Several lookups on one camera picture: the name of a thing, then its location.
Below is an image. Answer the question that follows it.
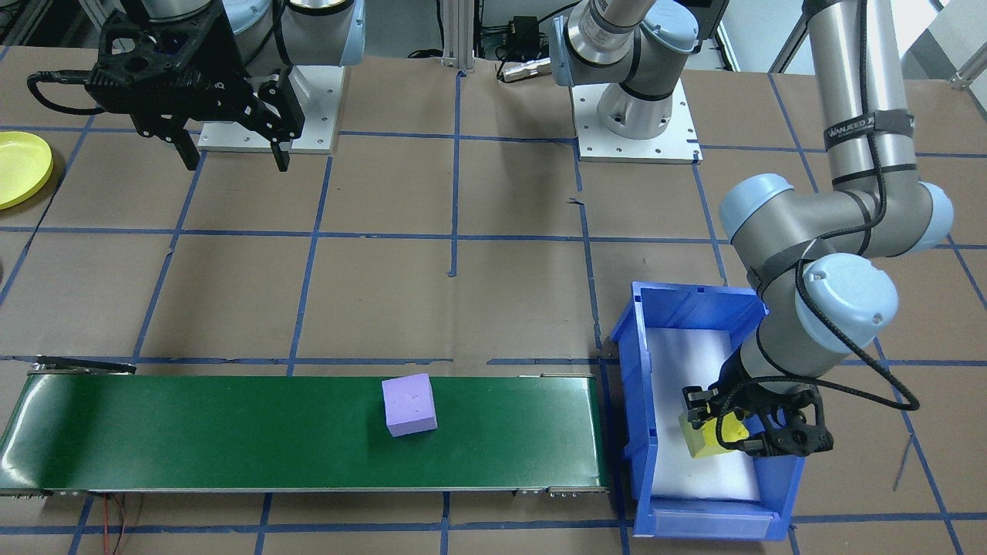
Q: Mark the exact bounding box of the yellow foam block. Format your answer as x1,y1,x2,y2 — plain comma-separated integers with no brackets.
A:
677,409,750,459

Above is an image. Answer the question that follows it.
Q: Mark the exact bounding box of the purple foam block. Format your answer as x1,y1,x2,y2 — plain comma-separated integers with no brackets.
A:
382,373,439,439

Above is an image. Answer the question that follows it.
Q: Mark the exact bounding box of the yellow plate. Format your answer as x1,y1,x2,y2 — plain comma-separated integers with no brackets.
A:
0,131,55,210

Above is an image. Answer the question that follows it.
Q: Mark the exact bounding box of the blue plastic bin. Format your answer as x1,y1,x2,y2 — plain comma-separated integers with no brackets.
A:
609,281,807,540

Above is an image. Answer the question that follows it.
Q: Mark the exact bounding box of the silver cylindrical connector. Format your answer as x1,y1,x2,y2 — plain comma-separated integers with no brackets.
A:
496,60,554,82

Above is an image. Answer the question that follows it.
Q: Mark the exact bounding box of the black power supply box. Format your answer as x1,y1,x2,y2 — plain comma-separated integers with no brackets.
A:
505,15,542,53

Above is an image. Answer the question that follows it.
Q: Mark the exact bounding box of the green conveyor belt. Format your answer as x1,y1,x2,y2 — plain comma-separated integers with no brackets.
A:
0,356,610,498

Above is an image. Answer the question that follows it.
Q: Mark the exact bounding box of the white square base plate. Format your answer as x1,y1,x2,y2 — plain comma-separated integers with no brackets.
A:
571,77,702,164
197,66,344,153

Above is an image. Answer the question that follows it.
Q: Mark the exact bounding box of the black camera cable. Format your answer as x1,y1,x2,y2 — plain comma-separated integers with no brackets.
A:
27,71,97,116
736,262,922,413

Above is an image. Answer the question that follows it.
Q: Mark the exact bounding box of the aluminium extrusion post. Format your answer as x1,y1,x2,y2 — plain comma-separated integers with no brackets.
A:
438,0,485,72

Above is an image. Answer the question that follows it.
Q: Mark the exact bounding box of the red conveyor wire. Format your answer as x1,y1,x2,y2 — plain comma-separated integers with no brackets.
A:
104,493,128,555

